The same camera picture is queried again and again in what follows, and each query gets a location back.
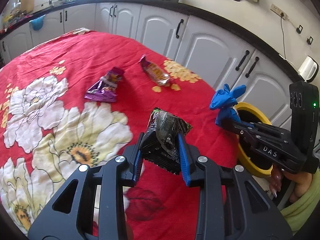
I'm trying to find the dark green snack wrapper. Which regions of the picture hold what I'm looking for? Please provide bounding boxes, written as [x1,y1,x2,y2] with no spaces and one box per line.
[139,107,192,175]

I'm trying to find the green sleeve forearm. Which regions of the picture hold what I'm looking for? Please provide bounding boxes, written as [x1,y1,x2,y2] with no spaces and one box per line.
[281,170,319,235]

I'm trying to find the yellow rimmed trash bin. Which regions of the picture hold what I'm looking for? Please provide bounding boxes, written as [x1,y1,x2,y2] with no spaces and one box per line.
[234,102,273,178]

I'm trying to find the person's right hand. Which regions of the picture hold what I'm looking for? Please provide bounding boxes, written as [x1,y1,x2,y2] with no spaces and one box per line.
[269,166,315,203]

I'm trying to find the white lower cabinets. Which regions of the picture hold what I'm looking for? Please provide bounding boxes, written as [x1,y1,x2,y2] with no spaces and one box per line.
[1,2,293,129]

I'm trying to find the white electric kettle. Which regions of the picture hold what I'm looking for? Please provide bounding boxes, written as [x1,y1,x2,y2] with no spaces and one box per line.
[298,56,319,83]

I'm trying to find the black countertop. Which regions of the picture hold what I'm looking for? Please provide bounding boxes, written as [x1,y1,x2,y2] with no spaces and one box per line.
[1,0,302,82]

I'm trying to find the orange silver snack wrapper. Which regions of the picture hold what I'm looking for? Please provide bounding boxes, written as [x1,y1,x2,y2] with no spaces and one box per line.
[139,55,170,86]

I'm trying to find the red floral tablecloth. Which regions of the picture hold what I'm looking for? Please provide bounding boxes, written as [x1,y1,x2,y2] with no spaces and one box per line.
[1,29,238,236]

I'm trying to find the purple snack wrapper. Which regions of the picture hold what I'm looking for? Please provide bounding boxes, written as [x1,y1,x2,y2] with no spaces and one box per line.
[84,67,125,103]

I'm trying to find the blue hanging basket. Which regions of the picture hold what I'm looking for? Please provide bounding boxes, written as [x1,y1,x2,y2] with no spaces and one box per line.
[29,15,45,31]

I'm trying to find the black power cable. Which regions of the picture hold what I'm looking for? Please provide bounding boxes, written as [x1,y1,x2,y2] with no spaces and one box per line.
[280,16,287,59]

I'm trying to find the wall power socket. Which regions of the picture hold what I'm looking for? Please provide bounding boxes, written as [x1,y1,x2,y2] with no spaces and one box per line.
[270,4,287,20]

